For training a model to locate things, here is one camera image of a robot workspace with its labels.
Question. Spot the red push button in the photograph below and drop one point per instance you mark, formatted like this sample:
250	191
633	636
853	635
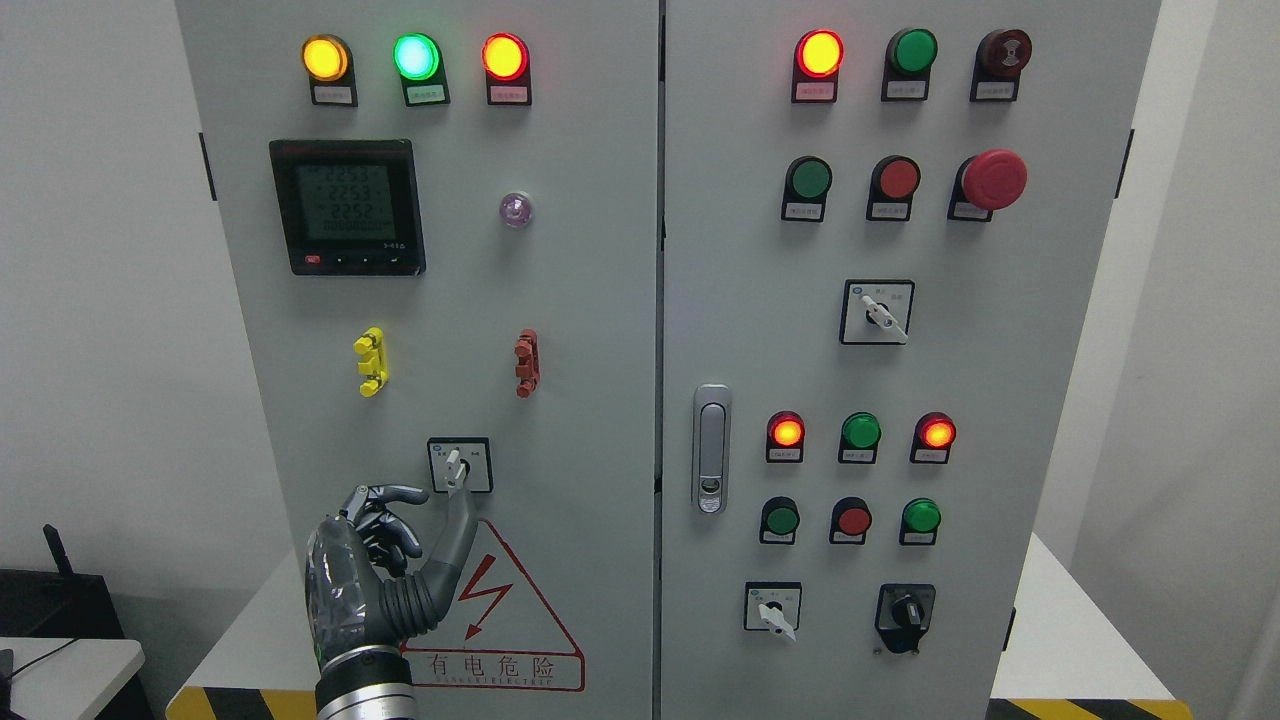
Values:
893	183
850	521

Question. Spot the white platform with hazard stripes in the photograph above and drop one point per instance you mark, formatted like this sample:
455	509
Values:
1064	660

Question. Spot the grey left cabinet door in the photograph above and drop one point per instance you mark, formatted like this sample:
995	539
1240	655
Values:
573	463

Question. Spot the red lit indicator middle right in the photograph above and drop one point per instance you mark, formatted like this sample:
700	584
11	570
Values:
933	437

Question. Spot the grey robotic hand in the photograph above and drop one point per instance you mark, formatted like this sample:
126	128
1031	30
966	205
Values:
357	588

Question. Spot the grey cabinet door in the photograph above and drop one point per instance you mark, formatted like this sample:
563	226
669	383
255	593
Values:
755	303
573	463

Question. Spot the white rotary switch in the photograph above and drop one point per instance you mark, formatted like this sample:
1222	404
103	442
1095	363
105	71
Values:
876	312
773	608

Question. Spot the red lit indicator middle left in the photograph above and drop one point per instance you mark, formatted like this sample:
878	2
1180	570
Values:
785	437

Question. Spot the white side table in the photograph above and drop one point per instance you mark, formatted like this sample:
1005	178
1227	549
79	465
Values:
77	682

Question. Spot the green push button lower left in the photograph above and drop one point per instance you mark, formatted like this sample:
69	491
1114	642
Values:
779	521

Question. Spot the silver door latch handle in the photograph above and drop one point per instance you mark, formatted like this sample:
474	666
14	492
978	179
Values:
711	431

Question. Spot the red lit indicator top right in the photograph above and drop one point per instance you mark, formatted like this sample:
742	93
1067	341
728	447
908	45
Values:
818	58

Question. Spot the red indicator light top left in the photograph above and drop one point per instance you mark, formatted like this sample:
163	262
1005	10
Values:
506	61

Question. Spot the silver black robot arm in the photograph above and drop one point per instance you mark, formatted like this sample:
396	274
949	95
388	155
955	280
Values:
371	682

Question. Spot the green indicator light top left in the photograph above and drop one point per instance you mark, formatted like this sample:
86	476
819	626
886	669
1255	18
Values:
421	69

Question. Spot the small clear light bulb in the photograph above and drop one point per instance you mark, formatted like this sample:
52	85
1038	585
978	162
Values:
516	210

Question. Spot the white rotary switch door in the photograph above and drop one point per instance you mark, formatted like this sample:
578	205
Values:
460	462

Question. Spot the red lit indicator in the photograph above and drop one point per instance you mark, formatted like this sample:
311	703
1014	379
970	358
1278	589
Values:
818	58
785	437
933	437

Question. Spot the black selector knob switch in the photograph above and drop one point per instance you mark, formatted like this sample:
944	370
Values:
903	615

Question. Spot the yellow indicator light top left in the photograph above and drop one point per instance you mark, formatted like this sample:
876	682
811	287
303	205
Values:
330	71

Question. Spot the green push button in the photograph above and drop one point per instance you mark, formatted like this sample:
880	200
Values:
779	521
920	522
805	189

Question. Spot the green indicator middle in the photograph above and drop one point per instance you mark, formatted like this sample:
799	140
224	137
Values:
859	439

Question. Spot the black device with antenna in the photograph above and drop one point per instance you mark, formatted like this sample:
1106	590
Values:
53	604

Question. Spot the red push button lower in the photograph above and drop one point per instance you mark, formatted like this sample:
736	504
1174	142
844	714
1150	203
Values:
850	521

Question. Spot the green push button upper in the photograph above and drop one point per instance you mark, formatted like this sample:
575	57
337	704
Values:
805	189

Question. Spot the black digital power meter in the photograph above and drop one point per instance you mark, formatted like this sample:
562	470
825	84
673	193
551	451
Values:
349	207

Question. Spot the red push button upper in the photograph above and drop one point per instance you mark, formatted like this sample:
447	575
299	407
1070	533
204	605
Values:
893	183

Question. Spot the dark red buzzer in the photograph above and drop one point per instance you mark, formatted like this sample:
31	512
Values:
999	60

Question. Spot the red electrical danger warning sticker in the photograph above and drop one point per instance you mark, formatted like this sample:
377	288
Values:
501	633

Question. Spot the green push button lower right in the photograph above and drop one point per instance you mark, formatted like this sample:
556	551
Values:
920	522

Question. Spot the white rotary switch upper right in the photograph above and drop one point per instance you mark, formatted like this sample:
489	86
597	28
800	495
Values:
876	312

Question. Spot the green indicator top right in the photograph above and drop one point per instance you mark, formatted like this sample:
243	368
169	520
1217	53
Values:
908	60

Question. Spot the red emergency stop mushroom button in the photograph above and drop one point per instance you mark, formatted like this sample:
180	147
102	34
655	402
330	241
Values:
989	181

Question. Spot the white rotary switch lower right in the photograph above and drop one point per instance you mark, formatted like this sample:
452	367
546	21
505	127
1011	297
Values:
773	608

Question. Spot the grey right cabinet door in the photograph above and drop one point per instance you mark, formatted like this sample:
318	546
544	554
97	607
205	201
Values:
755	303

